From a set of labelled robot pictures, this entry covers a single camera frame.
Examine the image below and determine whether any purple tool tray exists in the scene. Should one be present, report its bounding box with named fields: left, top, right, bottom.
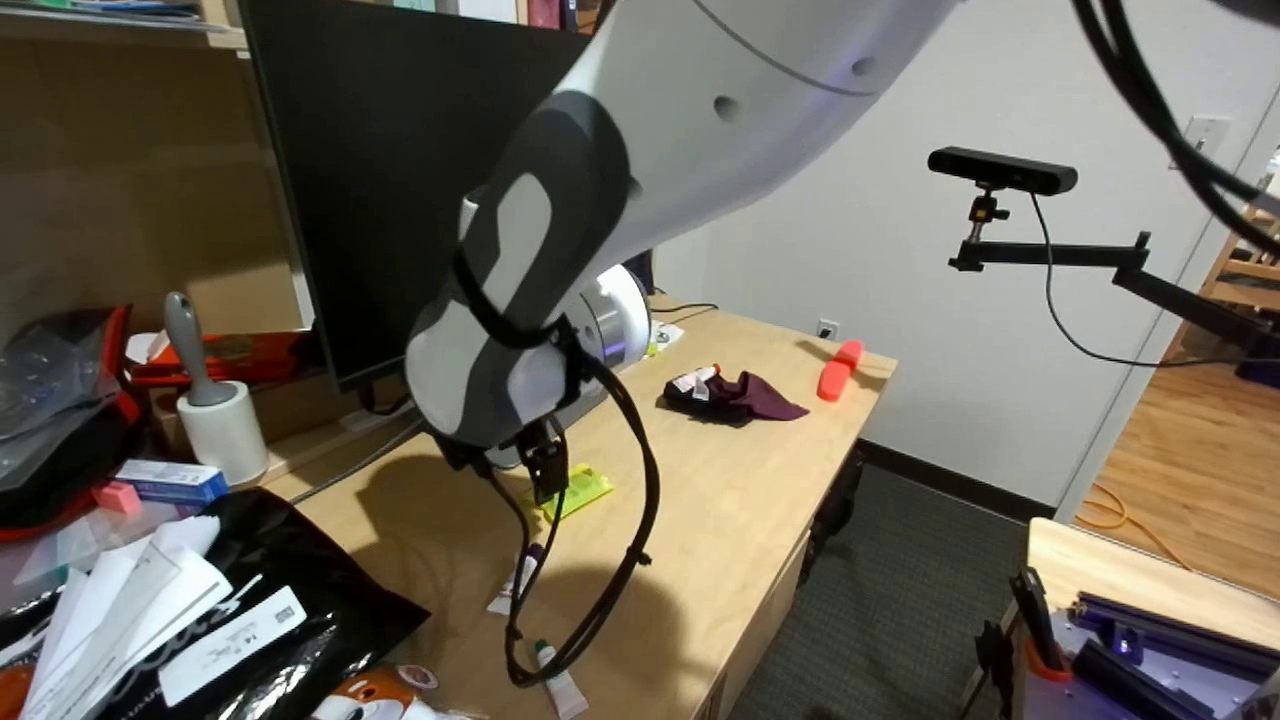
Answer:
left=1067, top=591, right=1280, bottom=720

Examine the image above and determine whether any purple cloth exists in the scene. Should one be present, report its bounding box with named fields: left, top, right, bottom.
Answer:
left=659, top=366, right=803, bottom=429

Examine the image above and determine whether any white tube green cap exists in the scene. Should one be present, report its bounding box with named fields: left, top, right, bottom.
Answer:
left=537, top=641, right=587, bottom=720

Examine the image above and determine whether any black computer monitor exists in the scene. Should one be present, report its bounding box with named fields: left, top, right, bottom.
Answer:
left=239, top=0, right=584, bottom=387

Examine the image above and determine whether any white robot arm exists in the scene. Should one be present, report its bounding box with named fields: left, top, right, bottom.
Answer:
left=404, top=0, right=955, bottom=469

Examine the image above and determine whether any black plastic bag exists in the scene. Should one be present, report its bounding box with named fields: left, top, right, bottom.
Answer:
left=88, top=491, right=428, bottom=720

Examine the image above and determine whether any round red white sticker packet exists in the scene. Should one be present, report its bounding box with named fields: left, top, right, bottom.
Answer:
left=397, top=664, right=439, bottom=694

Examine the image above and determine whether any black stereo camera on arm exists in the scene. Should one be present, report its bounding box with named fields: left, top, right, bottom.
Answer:
left=927, top=148, right=1075, bottom=195

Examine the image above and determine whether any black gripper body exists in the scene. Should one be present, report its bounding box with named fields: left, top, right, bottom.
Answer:
left=516, top=420, right=568, bottom=502

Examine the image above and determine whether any orange-red plastic object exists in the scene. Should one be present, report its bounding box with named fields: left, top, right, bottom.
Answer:
left=817, top=342, right=863, bottom=400

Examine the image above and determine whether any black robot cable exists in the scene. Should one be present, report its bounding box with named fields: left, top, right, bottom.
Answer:
left=499, top=336, right=666, bottom=694

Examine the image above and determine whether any yellow-green sachet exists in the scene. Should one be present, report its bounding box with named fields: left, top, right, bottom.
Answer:
left=542, top=463, right=612, bottom=522

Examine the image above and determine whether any white lint roller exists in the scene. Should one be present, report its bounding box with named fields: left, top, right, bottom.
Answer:
left=166, top=294, right=269, bottom=485

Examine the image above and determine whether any wooden shelf unit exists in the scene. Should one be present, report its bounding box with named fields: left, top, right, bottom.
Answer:
left=0, top=0, right=313, bottom=332

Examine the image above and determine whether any white tube dark cap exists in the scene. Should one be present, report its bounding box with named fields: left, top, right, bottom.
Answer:
left=490, top=546, right=546, bottom=619

